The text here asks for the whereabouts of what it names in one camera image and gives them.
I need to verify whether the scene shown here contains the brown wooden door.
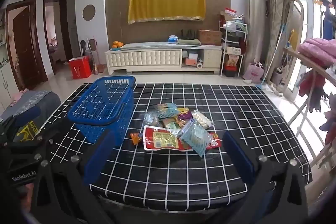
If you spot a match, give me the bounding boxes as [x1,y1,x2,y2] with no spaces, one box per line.
[5,0,48,90]

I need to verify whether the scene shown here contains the metal drying rack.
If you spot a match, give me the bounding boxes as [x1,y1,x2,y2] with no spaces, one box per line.
[282,47,336,169]

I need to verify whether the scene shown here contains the yellow cloth cover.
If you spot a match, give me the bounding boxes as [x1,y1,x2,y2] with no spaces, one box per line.
[128,0,206,25]

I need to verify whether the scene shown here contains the orange snack bar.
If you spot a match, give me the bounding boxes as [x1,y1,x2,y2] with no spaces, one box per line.
[130,133,145,145]

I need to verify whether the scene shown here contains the grey sofa with lace cover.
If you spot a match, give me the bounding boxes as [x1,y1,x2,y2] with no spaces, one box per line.
[0,90,62,135]

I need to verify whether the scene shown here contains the green folded cloth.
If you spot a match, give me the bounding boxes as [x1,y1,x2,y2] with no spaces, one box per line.
[178,38,201,45]

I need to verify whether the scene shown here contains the pink quilt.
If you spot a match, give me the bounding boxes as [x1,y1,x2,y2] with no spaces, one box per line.
[298,38,336,67]

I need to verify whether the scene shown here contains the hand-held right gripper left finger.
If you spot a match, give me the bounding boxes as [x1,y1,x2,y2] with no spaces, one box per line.
[31,131,118,224]

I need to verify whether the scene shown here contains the white cracker packet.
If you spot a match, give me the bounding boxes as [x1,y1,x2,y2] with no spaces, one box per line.
[191,109,213,130]

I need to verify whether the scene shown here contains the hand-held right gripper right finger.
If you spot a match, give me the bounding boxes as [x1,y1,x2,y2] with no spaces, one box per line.
[223,131,310,224]

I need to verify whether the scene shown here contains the white television cabinet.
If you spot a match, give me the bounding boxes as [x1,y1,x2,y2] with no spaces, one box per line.
[105,41,223,75]

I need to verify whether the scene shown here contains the purple hanging clothes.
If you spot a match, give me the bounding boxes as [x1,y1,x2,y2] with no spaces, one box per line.
[299,69,328,111]

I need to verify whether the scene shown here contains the silver standing air conditioner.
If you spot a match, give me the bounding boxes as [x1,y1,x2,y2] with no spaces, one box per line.
[243,0,268,75]

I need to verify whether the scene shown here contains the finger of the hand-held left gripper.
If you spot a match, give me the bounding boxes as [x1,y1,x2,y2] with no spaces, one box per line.
[5,120,72,159]

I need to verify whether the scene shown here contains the red paper bag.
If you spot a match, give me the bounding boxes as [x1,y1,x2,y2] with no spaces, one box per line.
[69,55,92,80]

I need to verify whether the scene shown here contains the black checked tablecloth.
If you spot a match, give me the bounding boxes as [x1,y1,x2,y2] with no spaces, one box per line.
[46,82,313,214]

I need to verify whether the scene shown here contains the small red snack packet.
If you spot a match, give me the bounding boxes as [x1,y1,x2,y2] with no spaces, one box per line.
[206,132,222,149]

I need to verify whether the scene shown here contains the brown door frame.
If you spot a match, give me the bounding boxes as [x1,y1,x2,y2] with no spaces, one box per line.
[43,0,74,75]

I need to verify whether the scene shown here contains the brown cardboard box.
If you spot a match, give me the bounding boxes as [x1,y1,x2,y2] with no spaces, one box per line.
[198,29,222,46]

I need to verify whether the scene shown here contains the plain round wall plaque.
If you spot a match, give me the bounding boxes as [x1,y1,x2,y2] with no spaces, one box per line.
[82,4,96,20]

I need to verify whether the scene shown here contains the dark cloth with yellow print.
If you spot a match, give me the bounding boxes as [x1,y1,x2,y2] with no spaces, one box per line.
[10,119,45,143]

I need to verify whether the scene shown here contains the black router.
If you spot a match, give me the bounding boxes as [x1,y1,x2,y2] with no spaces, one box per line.
[180,29,197,39]

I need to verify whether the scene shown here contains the patterned beige curtain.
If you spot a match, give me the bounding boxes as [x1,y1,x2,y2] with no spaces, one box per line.
[259,0,285,83]

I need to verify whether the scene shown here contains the pink shopping bag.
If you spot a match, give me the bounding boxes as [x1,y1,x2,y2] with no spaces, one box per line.
[243,62,265,83]

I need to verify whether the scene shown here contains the orange box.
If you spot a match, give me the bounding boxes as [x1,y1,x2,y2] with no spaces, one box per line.
[182,57,198,67]

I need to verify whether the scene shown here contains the blue plastic basket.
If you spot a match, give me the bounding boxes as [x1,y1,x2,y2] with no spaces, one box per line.
[67,76,137,146]

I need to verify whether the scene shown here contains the large red snack packet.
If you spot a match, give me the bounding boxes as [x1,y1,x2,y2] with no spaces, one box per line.
[143,126,193,152]

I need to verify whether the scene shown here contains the purple yellow chip packet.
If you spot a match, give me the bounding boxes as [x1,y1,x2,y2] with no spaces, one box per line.
[176,107,193,122]

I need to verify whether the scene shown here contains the white shelf rack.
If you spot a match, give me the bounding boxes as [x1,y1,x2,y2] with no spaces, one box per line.
[219,14,248,77]

